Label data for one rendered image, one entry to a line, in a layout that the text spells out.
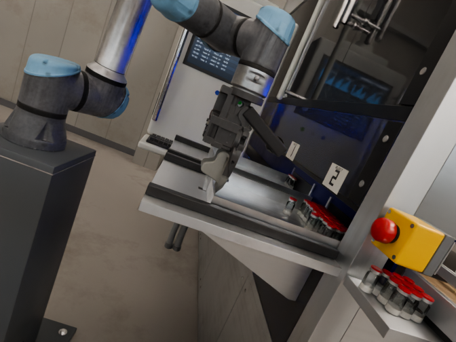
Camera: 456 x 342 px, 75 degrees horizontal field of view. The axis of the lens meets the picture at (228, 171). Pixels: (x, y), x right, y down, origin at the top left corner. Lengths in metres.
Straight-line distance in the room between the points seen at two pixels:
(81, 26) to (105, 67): 3.30
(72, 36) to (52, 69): 3.39
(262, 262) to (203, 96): 0.98
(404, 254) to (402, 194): 0.12
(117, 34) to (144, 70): 3.02
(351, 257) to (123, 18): 0.80
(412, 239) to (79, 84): 0.82
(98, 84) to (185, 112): 0.64
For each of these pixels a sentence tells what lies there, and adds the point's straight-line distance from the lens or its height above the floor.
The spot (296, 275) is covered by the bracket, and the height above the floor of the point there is 0.79.
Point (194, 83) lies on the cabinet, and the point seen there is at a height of 1.11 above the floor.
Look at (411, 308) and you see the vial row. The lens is 0.60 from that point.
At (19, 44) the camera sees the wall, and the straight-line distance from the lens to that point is 4.54.
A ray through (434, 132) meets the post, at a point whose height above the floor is 1.17.
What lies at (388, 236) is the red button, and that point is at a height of 0.99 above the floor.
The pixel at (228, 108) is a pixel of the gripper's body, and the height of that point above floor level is 1.08.
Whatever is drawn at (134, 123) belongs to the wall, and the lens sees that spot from 3.98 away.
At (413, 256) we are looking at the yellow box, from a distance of 0.55.
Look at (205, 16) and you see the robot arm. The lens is 0.57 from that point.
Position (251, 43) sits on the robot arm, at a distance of 0.59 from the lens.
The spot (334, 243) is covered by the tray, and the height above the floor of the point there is 0.91.
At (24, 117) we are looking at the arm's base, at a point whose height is 0.86.
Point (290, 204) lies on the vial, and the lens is 0.78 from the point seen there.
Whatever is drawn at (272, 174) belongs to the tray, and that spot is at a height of 0.89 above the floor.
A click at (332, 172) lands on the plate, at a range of 0.78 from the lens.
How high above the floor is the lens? 1.08
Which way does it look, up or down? 12 degrees down
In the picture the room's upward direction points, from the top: 23 degrees clockwise
